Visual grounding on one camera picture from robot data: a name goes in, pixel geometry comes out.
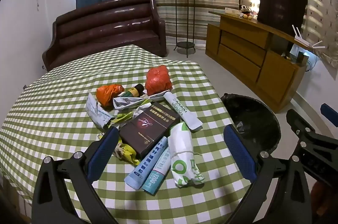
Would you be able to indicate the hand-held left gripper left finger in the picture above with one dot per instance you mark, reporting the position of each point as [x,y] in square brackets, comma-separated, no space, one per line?
[103,150]

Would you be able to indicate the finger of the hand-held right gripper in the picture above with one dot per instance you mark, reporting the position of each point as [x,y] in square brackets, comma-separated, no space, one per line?
[299,121]
[330,112]

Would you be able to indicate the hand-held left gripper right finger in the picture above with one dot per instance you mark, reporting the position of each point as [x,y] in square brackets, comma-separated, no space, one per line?
[239,152]

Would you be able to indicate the yellow wrapper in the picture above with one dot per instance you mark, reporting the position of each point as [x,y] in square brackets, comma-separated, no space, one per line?
[129,154]

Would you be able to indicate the silver foil wrapper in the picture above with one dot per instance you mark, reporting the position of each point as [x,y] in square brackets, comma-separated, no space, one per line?
[124,117]

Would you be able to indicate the black trash bin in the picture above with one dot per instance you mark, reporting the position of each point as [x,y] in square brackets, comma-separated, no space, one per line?
[253,113]

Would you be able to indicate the light blue packet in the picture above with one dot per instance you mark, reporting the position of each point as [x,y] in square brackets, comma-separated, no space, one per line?
[148,163]

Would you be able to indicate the dark maroon book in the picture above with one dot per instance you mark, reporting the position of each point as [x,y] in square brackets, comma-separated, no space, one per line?
[150,129]

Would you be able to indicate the white wrapper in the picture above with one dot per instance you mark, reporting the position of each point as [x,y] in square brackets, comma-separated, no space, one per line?
[126,102]

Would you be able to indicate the orange plastic bag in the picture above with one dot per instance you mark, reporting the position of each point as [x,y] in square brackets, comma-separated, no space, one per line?
[108,94]

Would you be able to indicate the white green paper bag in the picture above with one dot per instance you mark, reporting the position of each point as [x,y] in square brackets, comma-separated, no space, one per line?
[182,155]

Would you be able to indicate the teal packet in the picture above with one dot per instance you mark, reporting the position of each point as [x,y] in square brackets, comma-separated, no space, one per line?
[155,176]

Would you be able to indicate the dark bottle with yellow label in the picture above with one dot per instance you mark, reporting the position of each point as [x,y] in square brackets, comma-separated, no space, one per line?
[133,92]

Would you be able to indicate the white tube packet green print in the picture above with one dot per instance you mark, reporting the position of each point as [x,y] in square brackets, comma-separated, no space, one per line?
[182,110]

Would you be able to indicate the red plastic bag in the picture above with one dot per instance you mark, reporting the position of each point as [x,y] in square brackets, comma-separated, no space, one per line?
[158,80]

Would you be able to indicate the person's right forearm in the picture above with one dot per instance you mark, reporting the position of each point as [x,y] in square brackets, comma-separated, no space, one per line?
[320,200]

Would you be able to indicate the small dark box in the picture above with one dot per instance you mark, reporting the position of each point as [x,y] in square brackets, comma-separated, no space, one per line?
[303,57]

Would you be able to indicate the green checked tablecloth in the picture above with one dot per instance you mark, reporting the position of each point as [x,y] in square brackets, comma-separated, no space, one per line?
[52,108]

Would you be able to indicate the white router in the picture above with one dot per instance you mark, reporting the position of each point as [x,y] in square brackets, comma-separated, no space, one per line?
[303,42]

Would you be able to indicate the wooden cabinet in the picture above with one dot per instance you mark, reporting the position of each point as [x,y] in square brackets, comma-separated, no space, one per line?
[237,55]

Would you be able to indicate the black metal plant stand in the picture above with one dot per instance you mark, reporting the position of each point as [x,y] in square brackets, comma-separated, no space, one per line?
[185,46]

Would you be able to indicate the plush mouse toy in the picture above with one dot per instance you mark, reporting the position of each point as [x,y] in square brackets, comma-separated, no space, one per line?
[246,12]

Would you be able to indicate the brown leather sofa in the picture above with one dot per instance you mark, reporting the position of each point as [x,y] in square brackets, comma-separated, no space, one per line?
[105,28]

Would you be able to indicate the white box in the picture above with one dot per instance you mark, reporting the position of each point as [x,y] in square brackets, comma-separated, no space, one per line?
[232,11]

